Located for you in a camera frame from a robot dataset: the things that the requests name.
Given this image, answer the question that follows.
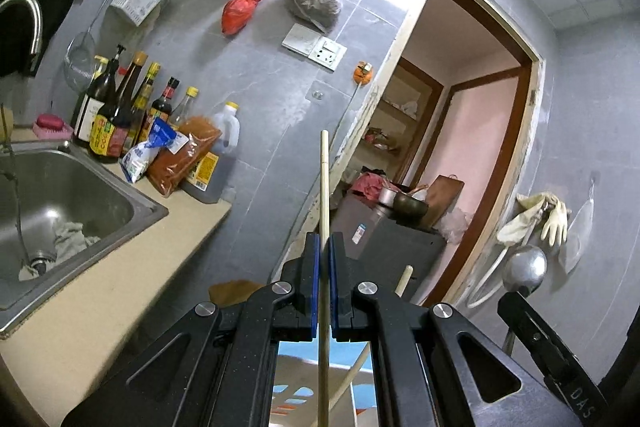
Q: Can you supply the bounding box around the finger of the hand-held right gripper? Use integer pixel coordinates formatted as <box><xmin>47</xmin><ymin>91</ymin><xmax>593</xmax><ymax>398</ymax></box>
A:
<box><xmin>497</xmin><ymin>288</ymin><xmax>577</xmax><ymax>376</ymax></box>

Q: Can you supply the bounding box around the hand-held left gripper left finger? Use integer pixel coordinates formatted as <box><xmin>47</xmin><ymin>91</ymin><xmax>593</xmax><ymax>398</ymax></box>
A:
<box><xmin>60</xmin><ymin>232</ymin><xmax>321</xmax><ymax>427</ymax></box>

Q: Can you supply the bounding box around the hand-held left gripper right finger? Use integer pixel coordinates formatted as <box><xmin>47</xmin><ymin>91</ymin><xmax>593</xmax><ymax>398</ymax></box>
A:
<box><xmin>329</xmin><ymin>232</ymin><xmax>586</xmax><ymax>427</ymax></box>

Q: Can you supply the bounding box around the metal spoon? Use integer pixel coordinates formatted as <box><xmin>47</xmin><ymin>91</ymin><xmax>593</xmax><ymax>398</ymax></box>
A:
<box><xmin>501</xmin><ymin>244</ymin><xmax>549</xmax><ymax>355</ymax></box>

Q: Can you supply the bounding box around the wooden chopstick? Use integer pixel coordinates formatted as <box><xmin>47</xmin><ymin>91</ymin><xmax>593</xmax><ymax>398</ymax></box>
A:
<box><xmin>316</xmin><ymin>130</ymin><xmax>331</xmax><ymax>427</ymax></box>
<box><xmin>332</xmin><ymin>264</ymin><xmax>415</xmax><ymax>408</ymax></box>

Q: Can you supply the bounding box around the blue and orange blanket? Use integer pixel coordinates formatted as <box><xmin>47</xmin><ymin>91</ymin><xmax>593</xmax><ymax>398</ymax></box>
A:
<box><xmin>270</xmin><ymin>341</ymin><xmax>377</xmax><ymax>427</ymax></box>

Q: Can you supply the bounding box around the hanging clear plastic bag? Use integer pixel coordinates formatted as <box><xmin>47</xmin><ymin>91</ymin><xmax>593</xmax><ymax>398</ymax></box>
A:
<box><xmin>556</xmin><ymin>178</ymin><xmax>599</xmax><ymax>274</ymax></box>

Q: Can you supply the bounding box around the cream rubber glove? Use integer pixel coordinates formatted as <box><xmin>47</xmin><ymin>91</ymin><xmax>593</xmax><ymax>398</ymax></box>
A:
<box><xmin>496</xmin><ymin>192</ymin><xmax>547</xmax><ymax>245</ymax></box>
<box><xmin>539</xmin><ymin>198</ymin><xmax>572</xmax><ymax>246</ymax></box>

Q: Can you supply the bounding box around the red cloth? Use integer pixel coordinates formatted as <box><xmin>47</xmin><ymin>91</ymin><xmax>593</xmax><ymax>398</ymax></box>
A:
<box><xmin>349</xmin><ymin>171</ymin><xmax>397</xmax><ymax>204</ymax></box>

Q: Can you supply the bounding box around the dark metal bowl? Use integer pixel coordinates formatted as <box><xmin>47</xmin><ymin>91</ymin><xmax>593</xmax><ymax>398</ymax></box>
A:
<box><xmin>392</xmin><ymin>188</ymin><xmax>431</xmax><ymax>221</ymax></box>

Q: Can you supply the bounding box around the crumpled clear plastic bag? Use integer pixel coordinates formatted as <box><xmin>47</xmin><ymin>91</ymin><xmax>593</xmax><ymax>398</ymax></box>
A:
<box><xmin>439</xmin><ymin>206</ymin><xmax>472</xmax><ymax>244</ymax></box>

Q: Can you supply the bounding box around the wooden cutting board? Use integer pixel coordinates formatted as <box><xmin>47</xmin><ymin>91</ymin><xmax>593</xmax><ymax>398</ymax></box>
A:
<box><xmin>424</xmin><ymin>174</ymin><xmax>466</xmax><ymax>231</ymax></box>

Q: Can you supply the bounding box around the large jug with yellow cap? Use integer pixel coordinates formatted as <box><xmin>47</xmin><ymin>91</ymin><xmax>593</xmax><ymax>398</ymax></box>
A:
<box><xmin>181</xmin><ymin>102</ymin><xmax>241</xmax><ymax>206</ymax></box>

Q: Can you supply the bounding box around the red chili powder bag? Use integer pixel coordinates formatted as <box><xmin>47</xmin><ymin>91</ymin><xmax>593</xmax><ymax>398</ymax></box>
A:
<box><xmin>146</xmin><ymin>115</ymin><xmax>224</xmax><ymax>198</ymax></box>

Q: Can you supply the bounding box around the blue and white bag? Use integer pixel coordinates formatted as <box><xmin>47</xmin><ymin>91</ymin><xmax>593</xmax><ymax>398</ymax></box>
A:
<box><xmin>121</xmin><ymin>117</ymin><xmax>189</xmax><ymax>184</ymax></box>

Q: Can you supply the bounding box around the clear bottle with yellow cap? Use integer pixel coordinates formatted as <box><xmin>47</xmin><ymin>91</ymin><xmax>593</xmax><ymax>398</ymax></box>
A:
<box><xmin>169</xmin><ymin>86</ymin><xmax>199</xmax><ymax>131</ymax></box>

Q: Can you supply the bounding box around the wooden shelf unit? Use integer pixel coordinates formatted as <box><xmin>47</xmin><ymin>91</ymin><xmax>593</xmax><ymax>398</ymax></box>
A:
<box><xmin>364</xmin><ymin>56</ymin><xmax>447</xmax><ymax>188</ymax></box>

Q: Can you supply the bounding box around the dark bottle with red cap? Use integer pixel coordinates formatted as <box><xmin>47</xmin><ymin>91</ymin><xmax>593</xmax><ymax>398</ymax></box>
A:
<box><xmin>149</xmin><ymin>77</ymin><xmax>181</xmax><ymax>134</ymax></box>

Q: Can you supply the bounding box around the grey dish cloth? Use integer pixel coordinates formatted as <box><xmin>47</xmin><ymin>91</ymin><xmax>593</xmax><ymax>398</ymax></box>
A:
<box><xmin>51</xmin><ymin>220</ymin><xmax>102</xmax><ymax>259</ymax></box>

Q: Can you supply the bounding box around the stainless steel sink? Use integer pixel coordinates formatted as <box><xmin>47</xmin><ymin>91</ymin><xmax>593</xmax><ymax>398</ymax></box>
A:
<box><xmin>0</xmin><ymin>141</ymin><xmax>169</xmax><ymax>341</ymax></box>

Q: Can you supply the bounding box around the dark bottle with brown cap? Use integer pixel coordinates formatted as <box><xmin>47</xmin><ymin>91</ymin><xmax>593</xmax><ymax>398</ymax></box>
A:
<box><xmin>89</xmin><ymin>51</ymin><xmax>149</xmax><ymax>164</ymax></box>

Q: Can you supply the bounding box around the dark bottle with yellow cap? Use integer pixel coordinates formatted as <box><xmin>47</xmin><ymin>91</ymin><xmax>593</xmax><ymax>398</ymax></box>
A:
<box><xmin>124</xmin><ymin>61</ymin><xmax>162</xmax><ymax>154</ymax></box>

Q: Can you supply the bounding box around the dark bottle with beige cap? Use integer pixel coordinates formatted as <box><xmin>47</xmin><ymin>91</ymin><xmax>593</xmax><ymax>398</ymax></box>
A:
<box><xmin>73</xmin><ymin>55</ymin><xmax>110</xmax><ymax>148</ymax></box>

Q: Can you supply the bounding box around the red plastic bag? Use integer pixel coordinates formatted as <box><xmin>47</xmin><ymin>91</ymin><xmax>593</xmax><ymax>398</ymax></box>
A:
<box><xmin>221</xmin><ymin>0</ymin><xmax>269</xmax><ymax>36</ymax></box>

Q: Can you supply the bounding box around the dark pump bottle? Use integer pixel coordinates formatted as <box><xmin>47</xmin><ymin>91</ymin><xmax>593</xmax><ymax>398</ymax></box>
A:
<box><xmin>107</xmin><ymin>43</ymin><xmax>128</xmax><ymax>108</ymax></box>

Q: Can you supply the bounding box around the metal mesh skimmer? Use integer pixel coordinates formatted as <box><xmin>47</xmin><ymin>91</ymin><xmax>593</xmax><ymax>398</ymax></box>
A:
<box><xmin>62</xmin><ymin>0</ymin><xmax>139</xmax><ymax>94</ymax></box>

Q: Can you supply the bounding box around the curved metal faucet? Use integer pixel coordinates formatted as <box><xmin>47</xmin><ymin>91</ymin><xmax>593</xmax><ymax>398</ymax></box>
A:
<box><xmin>0</xmin><ymin>0</ymin><xmax>45</xmax><ymax>78</ymax></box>

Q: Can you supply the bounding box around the white hose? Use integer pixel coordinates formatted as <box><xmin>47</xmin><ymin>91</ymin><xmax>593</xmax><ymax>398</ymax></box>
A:
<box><xmin>466</xmin><ymin>246</ymin><xmax>512</xmax><ymax>309</ymax></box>

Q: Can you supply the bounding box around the wooden door frame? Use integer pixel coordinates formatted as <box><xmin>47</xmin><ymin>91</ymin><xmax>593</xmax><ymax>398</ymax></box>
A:
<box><xmin>299</xmin><ymin>0</ymin><xmax>547</xmax><ymax>309</ymax></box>

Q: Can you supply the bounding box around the thin white cable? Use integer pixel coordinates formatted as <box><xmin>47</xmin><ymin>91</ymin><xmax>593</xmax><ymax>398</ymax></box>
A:
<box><xmin>327</xmin><ymin>82</ymin><xmax>362</xmax><ymax>162</ymax></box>

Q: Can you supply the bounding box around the white wall socket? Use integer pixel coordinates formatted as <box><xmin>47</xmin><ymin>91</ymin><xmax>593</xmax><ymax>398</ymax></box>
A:
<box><xmin>308</xmin><ymin>36</ymin><xmax>348</xmax><ymax>72</ymax></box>

